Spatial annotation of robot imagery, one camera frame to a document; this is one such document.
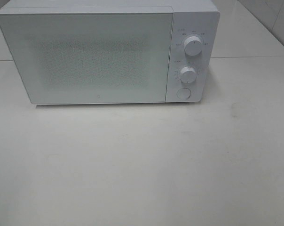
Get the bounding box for round white door button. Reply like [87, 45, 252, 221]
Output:
[177, 88, 191, 100]

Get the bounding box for white timer knob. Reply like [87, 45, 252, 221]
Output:
[179, 66, 197, 84]

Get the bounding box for white microwave door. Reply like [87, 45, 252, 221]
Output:
[0, 13, 173, 105]

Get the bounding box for upper white power knob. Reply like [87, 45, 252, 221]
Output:
[183, 34, 203, 57]

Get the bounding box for white microwave oven body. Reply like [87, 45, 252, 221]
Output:
[0, 0, 220, 104]

